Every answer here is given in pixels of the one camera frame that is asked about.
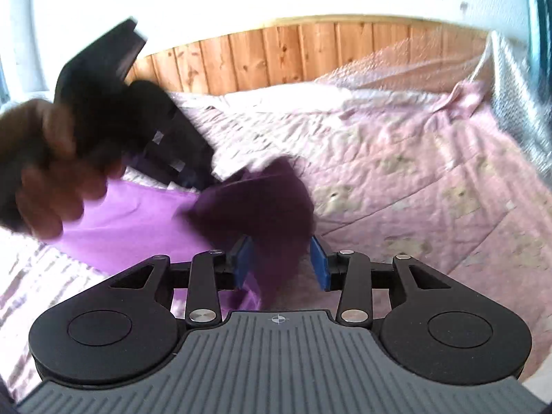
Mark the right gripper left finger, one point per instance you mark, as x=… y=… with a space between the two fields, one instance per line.
x=216 y=281

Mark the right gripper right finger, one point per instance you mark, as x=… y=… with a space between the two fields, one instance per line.
x=349 y=273

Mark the purple fleece garment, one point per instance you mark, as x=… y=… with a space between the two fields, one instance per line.
x=207 y=224

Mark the person's left hand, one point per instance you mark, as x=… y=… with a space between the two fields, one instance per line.
x=52 y=195

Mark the pink teddy bear quilt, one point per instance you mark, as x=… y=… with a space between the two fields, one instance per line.
x=428 y=175

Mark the wooden bed headboard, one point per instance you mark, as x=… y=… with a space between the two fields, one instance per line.
x=365 y=52

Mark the transparent bubble wrap sheet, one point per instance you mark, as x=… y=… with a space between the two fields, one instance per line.
x=474 y=77

